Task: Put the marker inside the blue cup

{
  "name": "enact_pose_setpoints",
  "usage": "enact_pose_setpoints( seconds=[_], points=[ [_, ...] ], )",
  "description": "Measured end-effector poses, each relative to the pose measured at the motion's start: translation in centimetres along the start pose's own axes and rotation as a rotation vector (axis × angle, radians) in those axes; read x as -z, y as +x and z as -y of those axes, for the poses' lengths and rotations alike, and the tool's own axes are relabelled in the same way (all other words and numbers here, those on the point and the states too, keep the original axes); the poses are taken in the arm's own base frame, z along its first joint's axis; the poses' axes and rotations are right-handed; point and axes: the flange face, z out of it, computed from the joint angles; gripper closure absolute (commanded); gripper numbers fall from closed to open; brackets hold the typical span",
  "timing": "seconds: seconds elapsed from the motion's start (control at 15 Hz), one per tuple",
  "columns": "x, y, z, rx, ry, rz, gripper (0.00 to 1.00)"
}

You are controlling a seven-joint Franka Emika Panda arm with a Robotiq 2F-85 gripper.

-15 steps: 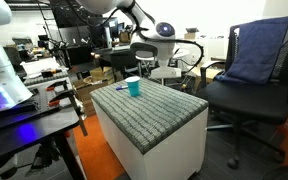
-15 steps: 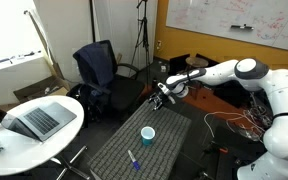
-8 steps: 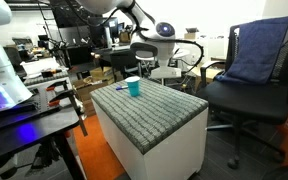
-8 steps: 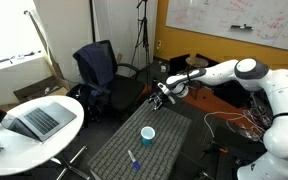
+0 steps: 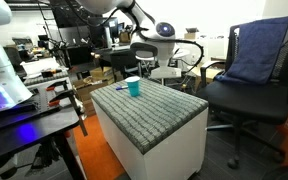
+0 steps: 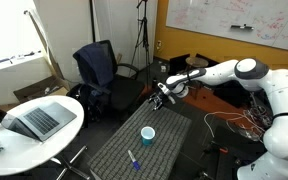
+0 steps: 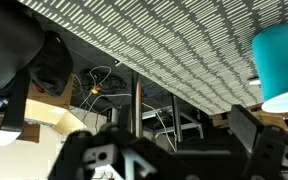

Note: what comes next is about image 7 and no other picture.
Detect black backpack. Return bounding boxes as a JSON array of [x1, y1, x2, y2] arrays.
[[27, 30, 74, 98]]

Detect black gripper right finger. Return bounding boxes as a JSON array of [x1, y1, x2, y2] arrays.
[[227, 104, 288, 180]]

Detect brown cardboard box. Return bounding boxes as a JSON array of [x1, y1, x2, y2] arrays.
[[18, 74, 88, 144]]

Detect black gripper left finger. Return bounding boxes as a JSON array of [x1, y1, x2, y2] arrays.
[[48, 123, 165, 180]]

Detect white loose cables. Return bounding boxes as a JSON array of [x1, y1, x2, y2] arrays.
[[68, 65, 179, 153]]

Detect blue plastic cup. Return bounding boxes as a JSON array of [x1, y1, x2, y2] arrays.
[[251, 23, 288, 114]]

